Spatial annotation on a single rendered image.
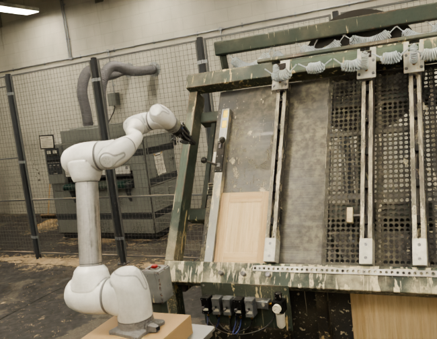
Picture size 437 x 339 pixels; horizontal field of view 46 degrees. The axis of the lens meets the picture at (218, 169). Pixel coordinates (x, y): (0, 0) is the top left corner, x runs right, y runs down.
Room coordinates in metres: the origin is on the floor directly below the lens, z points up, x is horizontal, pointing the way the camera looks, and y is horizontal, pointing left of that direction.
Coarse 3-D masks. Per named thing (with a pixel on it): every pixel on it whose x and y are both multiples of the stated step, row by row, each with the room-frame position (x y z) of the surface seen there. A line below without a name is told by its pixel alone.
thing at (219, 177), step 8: (224, 128) 3.11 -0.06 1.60; (224, 136) 3.08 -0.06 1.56; (224, 160) 3.01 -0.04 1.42; (224, 168) 3.00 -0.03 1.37; (216, 176) 2.97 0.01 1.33; (224, 176) 2.99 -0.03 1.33; (216, 184) 2.95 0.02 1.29; (216, 192) 2.92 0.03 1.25; (216, 200) 2.90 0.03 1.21; (216, 208) 2.87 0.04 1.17; (216, 216) 2.85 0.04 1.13; (208, 224) 2.85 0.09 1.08; (216, 224) 2.83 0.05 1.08; (208, 232) 2.82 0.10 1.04; (216, 232) 2.82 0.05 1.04; (208, 240) 2.80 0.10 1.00; (208, 248) 2.78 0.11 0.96; (208, 256) 2.75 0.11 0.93
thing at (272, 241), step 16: (272, 64) 2.93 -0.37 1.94; (288, 64) 3.04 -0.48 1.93; (288, 80) 2.99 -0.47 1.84; (288, 96) 3.03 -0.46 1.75; (288, 112) 3.00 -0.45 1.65; (272, 160) 2.83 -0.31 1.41; (272, 176) 2.78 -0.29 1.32; (272, 192) 2.74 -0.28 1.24; (272, 208) 2.71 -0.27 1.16; (272, 224) 2.65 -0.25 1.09; (272, 240) 2.60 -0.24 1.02; (272, 256) 2.56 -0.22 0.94
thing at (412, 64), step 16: (416, 48) 2.59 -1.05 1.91; (416, 64) 2.68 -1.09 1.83; (416, 80) 2.69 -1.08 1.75; (416, 96) 2.67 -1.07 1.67; (416, 112) 2.60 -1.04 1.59; (416, 128) 2.59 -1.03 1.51; (416, 144) 2.52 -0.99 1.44; (416, 160) 2.51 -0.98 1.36; (416, 176) 2.48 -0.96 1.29; (416, 192) 2.43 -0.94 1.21; (416, 208) 2.38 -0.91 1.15; (416, 224) 2.33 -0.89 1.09; (416, 240) 2.30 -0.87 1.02; (416, 256) 2.26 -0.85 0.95
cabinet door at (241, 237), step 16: (240, 192) 2.88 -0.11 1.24; (256, 192) 2.83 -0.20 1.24; (224, 208) 2.88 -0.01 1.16; (240, 208) 2.84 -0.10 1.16; (256, 208) 2.79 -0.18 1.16; (224, 224) 2.83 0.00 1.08; (240, 224) 2.79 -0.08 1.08; (256, 224) 2.75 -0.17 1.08; (224, 240) 2.78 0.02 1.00; (240, 240) 2.74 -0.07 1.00; (256, 240) 2.70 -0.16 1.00; (224, 256) 2.74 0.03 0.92; (240, 256) 2.69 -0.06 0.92; (256, 256) 2.65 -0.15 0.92
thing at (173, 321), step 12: (108, 324) 2.22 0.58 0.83; (168, 324) 2.12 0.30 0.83; (180, 324) 2.11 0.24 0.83; (84, 336) 2.12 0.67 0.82; (96, 336) 2.11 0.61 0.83; (108, 336) 2.09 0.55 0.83; (144, 336) 2.04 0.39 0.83; (156, 336) 2.02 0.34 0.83; (168, 336) 2.02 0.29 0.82; (180, 336) 2.10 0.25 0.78
